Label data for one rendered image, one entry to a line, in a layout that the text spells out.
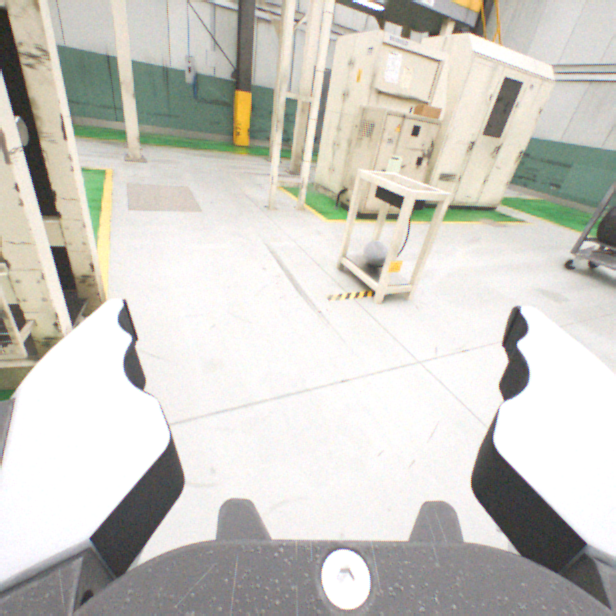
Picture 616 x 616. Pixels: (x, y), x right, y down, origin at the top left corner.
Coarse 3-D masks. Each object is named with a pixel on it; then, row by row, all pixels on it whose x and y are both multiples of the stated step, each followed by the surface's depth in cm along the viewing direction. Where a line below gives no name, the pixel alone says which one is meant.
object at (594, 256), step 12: (612, 192) 334; (600, 204) 344; (612, 216) 336; (588, 228) 355; (600, 228) 347; (612, 228) 337; (588, 240) 366; (600, 240) 356; (612, 240) 342; (576, 252) 367; (588, 252) 359; (600, 252) 388; (612, 252) 384; (576, 264) 372; (588, 264) 403; (600, 264) 349; (612, 264) 350
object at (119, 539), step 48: (96, 336) 9; (48, 384) 7; (96, 384) 7; (144, 384) 9; (48, 432) 6; (96, 432) 6; (144, 432) 6; (0, 480) 5; (48, 480) 5; (96, 480) 5; (144, 480) 5; (0, 528) 5; (48, 528) 5; (96, 528) 5; (144, 528) 6; (0, 576) 4
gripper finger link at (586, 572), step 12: (576, 564) 5; (588, 564) 5; (600, 564) 4; (564, 576) 5; (576, 576) 5; (588, 576) 5; (600, 576) 4; (612, 576) 4; (588, 588) 5; (600, 588) 4; (612, 588) 4; (600, 600) 4; (612, 600) 4
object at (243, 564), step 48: (240, 528) 5; (432, 528) 5; (144, 576) 4; (192, 576) 4; (240, 576) 4; (288, 576) 4; (336, 576) 4; (384, 576) 4; (432, 576) 4; (480, 576) 4; (528, 576) 4
